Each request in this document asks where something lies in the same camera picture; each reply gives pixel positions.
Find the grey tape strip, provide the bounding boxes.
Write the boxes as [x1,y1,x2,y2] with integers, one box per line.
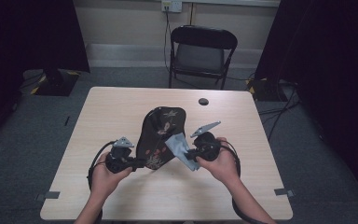
[273,188,296,198]
[34,190,62,202]

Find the grey cleaning cloth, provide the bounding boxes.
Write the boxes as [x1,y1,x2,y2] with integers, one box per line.
[164,132,201,173]

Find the black wall socket cable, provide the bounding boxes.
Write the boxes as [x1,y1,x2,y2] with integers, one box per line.
[163,10,173,75]

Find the right hand-held gripper cable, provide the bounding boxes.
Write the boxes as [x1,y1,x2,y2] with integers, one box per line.
[219,140,263,224]

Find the hand-held gripper cable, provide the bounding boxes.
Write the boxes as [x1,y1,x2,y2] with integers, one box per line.
[86,140,117,224]
[219,140,263,224]

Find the black stand base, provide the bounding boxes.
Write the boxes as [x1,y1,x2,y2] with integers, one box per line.
[30,68,80,97]
[246,77,289,103]

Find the left hand-held gripper cable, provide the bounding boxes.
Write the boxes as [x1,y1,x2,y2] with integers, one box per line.
[86,140,117,224]

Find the black folding chair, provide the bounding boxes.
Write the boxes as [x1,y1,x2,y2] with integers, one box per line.
[168,24,239,91]

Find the black floor cables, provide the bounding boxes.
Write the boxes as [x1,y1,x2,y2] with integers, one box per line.
[256,83,302,142]

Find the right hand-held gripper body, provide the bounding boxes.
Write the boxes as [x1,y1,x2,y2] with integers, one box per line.
[189,120,222,162]

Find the person's left hand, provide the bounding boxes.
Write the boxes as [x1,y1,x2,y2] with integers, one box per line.
[89,151,133,201]

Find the person's right hand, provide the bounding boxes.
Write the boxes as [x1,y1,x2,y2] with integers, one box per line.
[195,136,241,188]

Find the white wall cable duct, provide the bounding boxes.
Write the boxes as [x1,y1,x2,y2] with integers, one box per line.
[181,0,282,8]

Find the white wall socket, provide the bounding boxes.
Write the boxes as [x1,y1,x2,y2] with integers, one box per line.
[160,0,183,14]

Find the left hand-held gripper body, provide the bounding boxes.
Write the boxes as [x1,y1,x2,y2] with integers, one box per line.
[105,136,136,175]

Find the dark curtain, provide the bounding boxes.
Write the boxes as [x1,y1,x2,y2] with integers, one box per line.
[254,0,358,207]
[0,0,90,147]

